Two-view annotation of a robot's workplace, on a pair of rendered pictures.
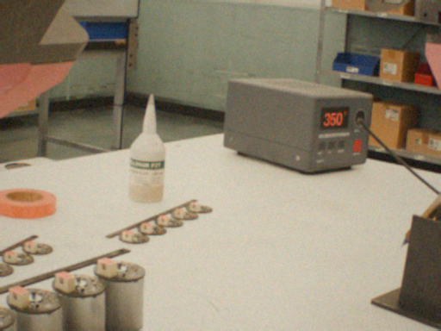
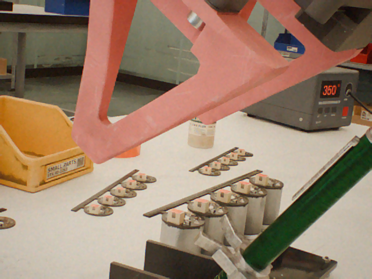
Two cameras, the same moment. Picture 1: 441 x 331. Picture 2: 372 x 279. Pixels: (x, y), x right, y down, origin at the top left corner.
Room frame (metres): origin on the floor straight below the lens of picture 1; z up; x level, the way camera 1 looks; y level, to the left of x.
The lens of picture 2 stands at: (-0.12, 0.12, 0.94)
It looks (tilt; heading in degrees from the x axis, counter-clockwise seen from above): 13 degrees down; 357
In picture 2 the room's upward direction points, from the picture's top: 6 degrees clockwise
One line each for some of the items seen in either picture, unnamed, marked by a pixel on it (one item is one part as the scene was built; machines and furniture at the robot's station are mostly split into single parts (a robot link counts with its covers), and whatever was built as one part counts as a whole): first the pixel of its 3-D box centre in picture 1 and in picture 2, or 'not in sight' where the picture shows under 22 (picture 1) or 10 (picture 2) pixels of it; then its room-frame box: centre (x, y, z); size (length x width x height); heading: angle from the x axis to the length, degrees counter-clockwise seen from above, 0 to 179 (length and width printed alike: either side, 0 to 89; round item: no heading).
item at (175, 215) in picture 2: not in sight; (176, 215); (0.22, 0.11, 0.82); 0.01 x 0.01 x 0.01; 57
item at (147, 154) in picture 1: (148, 146); (204, 106); (0.68, 0.07, 0.80); 0.03 x 0.03 x 0.10
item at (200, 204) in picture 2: not in sight; (201, 205); (0.24, 0.09, 0.82); 0.01 x 0.01 x 0.01; 57
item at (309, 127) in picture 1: (297, 123); (296, 93); (0.92, -0.09, 0.80); 0.15 x 0.12 x 0.10; 42
